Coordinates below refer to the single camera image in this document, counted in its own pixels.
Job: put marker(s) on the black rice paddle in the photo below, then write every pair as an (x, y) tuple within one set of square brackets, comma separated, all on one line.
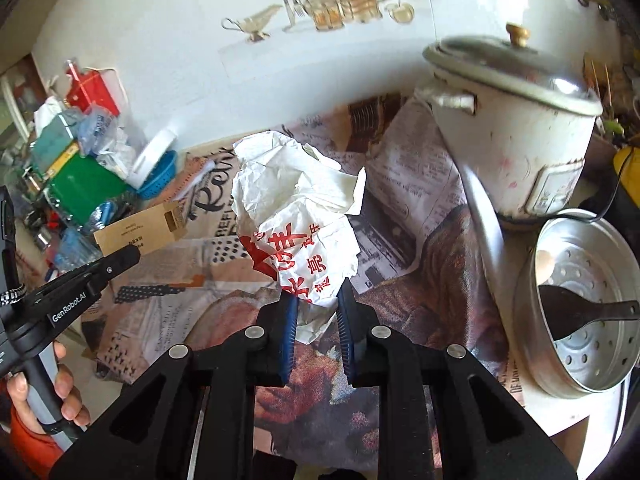
[(567, 312)]

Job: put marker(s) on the yellow black kettle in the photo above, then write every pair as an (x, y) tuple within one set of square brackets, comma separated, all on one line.
[(626, 163)]

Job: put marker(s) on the clear plastic bag clutter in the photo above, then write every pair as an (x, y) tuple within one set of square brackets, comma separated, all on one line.
[(99, 136)]

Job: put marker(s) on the red box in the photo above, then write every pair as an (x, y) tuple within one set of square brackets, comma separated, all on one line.
[(88, 89)]

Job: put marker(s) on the green tin box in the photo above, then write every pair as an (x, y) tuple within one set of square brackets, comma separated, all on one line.
[(82, 185)]

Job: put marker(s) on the aluminium steamer pot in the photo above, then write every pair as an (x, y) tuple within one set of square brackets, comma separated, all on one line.
[(586, 255)]

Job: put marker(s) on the white red printed paper bag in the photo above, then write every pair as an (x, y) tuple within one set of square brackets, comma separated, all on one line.
[(292, 207)]

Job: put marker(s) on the plastic water bottle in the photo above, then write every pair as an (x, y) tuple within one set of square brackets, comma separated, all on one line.
[(74, 251)]

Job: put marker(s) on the white rice cooker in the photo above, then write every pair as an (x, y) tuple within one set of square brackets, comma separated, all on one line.
[(518, 117)]

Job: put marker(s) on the person's left hand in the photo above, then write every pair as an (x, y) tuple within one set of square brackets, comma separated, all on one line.
[(45, 398)]

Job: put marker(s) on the brown cardboard piece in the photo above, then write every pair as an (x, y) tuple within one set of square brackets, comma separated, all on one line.
[(149, 230)]

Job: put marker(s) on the white round tray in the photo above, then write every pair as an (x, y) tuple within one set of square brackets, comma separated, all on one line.
[(149, 157)]

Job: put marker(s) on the teal tissue box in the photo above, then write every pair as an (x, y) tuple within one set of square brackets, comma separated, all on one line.
[(56, 136)]

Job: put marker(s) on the blue plastic basket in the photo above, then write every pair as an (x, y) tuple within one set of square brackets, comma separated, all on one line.
[(163, 172)]

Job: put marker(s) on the newspaper print table cloth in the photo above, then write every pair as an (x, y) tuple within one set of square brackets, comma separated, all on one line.
[(417, 262)]

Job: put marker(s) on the chopstick holder with chopsticks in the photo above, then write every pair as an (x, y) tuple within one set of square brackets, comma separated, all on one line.
[(599, 78)]

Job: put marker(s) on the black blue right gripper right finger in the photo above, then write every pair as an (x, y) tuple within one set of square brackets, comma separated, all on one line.
[(442, 414)]

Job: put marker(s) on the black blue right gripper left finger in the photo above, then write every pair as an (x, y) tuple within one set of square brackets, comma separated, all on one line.
[(191, 413)]

